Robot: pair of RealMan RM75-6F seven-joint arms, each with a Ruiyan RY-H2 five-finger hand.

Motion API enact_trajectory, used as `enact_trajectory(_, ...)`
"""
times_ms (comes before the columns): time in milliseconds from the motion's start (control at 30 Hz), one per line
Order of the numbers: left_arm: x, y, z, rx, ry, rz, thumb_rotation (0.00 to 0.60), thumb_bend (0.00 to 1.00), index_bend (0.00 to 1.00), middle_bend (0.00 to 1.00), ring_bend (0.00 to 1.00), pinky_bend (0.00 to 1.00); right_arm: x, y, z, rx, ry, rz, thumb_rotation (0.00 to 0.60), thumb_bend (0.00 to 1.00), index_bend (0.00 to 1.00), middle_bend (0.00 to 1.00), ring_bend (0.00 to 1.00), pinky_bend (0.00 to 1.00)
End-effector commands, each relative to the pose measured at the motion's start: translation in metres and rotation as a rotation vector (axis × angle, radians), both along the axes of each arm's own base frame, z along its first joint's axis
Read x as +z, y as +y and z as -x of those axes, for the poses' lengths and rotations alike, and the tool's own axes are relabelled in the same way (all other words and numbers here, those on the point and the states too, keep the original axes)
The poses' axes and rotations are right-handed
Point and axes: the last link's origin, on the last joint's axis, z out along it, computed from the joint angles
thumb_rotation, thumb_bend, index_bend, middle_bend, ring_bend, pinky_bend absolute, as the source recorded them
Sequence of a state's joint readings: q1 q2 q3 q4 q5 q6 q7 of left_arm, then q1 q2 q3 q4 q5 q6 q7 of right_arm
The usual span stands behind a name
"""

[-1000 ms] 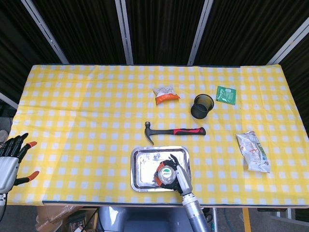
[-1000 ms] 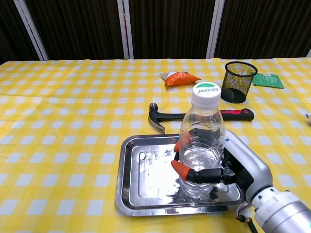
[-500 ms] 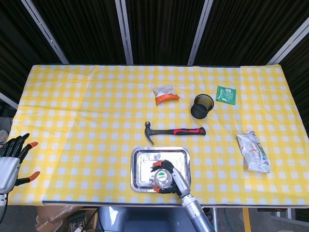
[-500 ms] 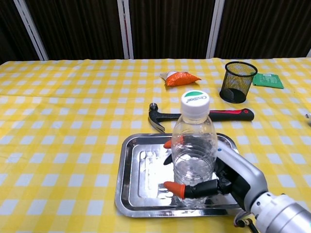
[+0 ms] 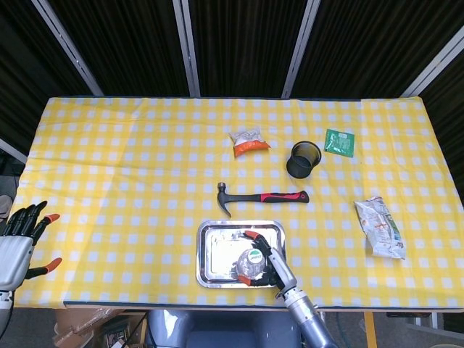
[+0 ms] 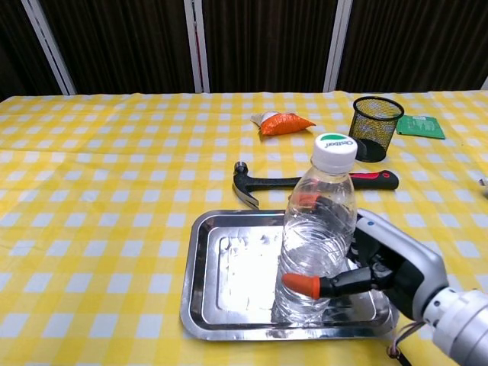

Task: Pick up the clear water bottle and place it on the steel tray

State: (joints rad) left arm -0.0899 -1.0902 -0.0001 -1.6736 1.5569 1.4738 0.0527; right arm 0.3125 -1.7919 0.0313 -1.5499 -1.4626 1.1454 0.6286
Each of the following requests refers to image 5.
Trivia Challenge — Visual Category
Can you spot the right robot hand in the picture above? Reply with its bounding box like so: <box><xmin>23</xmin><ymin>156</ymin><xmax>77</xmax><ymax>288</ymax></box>
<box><xmin>237</xmin><ymin>230</ymin><xmax>299</xmax><ymax>291</ymax></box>

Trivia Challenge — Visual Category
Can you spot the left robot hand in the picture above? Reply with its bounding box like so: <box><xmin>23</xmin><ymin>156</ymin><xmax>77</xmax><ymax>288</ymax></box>
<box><xmin>0</xmin><ymin>201</ymin><xmax>62</xmax><ymax>291</ymax></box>

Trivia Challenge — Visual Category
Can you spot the clear plastic bottle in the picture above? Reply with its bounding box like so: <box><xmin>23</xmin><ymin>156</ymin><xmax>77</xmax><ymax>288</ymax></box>
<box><xmin>236</xmin><ymin>248</ymin><xmax>272</xmax><ymax>283</ymax></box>

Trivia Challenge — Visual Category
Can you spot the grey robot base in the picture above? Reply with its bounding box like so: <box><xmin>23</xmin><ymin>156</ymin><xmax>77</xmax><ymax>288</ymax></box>
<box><xmin>146</xmin><ymin>310</ymin><xmax>304</xmax><ymax>348</ymax></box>

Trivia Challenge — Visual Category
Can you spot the silver metal tray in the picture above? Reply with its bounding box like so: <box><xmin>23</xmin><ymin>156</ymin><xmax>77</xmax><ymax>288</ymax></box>
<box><xmin>196</xmin><ymin>218</ymin><xmax>289</xmax><ymax>289</ymax></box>

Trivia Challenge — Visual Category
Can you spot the black red claw hammer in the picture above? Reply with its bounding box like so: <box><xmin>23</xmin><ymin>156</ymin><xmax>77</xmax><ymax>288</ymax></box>
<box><xmin>216</xmin><ymin>182</ymin><xmax>310</xmax><ymax>219</ymax></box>

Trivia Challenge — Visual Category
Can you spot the brown cardboard box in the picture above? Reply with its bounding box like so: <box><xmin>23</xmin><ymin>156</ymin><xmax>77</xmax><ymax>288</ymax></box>
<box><xmin>53</xmin><ymin>308</ymin><xmax>146</xmax><ymax>348</ymax></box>

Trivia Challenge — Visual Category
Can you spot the black mesh pen cup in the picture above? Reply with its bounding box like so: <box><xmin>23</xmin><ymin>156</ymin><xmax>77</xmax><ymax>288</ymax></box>
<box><xmin>286</xmin><ymin>141</ymin><xmax>323</xmax><ymax>180</ymax></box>

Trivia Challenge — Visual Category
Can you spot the crumpled white snack bag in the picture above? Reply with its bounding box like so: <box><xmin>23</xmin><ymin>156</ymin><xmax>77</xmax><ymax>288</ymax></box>
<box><xmin>354</xmin><ymin>196</ymin><xmax>406</xmax><ymax>260</ymax></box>

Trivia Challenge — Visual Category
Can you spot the yellow white checked tablecloth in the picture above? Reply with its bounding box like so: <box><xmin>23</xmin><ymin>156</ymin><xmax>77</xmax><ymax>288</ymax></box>
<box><xmin>0</xmin><ymin>96</ymin><xmax>464</xmax><ymax>310</ymax></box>

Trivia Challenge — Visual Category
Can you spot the orange white snack bag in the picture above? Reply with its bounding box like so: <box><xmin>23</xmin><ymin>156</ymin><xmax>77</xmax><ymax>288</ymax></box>
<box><xmin>228</xmin><ymin>125</ymin><xmax>272</xmax><ymax>159</ymax></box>

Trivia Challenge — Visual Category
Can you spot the green sachet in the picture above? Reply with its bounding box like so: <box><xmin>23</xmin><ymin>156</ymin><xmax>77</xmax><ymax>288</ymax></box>
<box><xmin>323</xmin><ymin>128</ymin><xmax>355</xmax><ymax>157</ymax></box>

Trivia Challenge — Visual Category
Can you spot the white partition post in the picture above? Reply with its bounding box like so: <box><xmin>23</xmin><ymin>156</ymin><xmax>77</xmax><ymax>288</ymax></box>
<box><xmin>30</xmin><ymin>0</ymin><xmax>105</xmax><ymax>96</ymax></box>
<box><xmin>400</xmin><ymin>34</ymin><xmax>464</xmax><ymax>98</ymax></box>
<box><xmin>281</xmin><ymin>0</ymin><xmax>322</xmax><ymax>99</ymax></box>
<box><xmin>0</xmin><ymin>137</ymin><xmax>28</xmax><ymax>165</ymax></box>
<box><xmin>172</xmin><ymin>0</ymin><xmax>202</xmax><ymax>98</ymax></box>

